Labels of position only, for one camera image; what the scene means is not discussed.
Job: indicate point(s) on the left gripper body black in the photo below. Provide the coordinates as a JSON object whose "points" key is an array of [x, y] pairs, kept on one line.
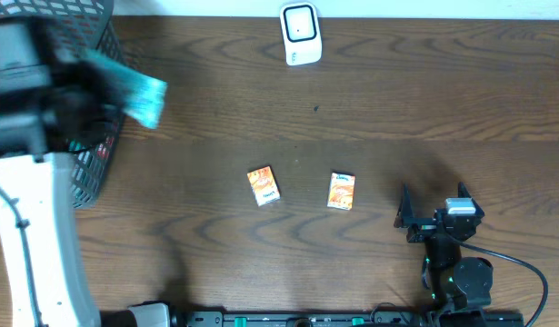
{"points": [[86, 108]]}

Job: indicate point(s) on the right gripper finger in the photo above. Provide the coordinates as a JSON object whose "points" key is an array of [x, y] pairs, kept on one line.
{"points": [[462, 191], [405, 214]]}

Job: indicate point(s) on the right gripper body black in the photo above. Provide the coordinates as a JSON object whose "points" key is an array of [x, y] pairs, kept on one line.
{"points": [[423, 230]]}

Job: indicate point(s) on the mint green wipes packet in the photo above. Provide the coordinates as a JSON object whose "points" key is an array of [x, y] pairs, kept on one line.
{"points": [[143, 96]]}

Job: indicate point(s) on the orange tissue pack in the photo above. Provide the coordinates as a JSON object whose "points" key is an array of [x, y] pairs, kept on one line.
{"points": [[341, 191], [263, 185]]}

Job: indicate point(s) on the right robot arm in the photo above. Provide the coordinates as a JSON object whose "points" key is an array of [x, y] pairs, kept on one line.
{"points": [[460, 285]]}

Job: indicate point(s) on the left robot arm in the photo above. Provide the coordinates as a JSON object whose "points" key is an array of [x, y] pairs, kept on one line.
{"points": [[38, 236]]}

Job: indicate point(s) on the white barcode scanner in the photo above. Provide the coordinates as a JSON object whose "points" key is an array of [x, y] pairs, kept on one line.
{"points": [[301, 34]]}

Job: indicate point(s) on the grey plastic mesh basket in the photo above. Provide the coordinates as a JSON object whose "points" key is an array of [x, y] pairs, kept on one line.
{"points": [[87, 24]]}

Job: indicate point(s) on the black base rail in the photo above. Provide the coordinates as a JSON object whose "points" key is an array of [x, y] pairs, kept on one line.
{"points": [[386, 317]]}

